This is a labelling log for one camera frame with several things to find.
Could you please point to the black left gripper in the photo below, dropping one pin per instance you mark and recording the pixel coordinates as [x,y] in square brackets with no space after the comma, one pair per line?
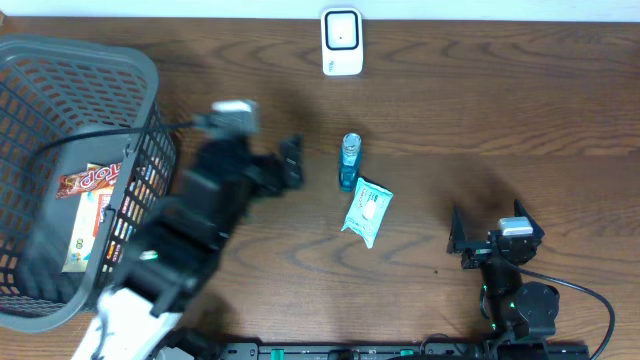
[270,177]

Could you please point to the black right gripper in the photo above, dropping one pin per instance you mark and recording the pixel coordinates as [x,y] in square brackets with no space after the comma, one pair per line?
[478,251]

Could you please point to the blue mouthwash bottle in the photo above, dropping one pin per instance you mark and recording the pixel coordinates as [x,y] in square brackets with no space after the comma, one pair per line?
[350,158]

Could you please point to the teal wet wipes pack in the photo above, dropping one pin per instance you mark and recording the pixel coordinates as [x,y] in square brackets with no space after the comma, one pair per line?
[367,210]

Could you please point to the red chocolate bar wrapper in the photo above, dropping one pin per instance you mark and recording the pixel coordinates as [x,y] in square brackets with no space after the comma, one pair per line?
[93,178]

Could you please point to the yellow snack bag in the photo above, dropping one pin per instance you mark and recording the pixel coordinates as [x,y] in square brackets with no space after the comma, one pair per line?
[89,217]

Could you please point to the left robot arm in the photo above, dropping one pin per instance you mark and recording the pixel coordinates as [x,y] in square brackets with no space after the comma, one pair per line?
[178,248]

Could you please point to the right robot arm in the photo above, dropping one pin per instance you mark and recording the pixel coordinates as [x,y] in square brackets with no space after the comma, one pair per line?
[521,311]

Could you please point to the white barcode scanner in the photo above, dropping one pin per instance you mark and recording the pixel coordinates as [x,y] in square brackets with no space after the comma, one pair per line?
[342,45]

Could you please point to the grey plastic basket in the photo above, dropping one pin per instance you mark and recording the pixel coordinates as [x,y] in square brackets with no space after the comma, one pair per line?
[66,104]

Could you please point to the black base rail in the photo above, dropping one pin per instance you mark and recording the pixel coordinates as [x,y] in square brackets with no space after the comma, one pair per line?
[191,345]

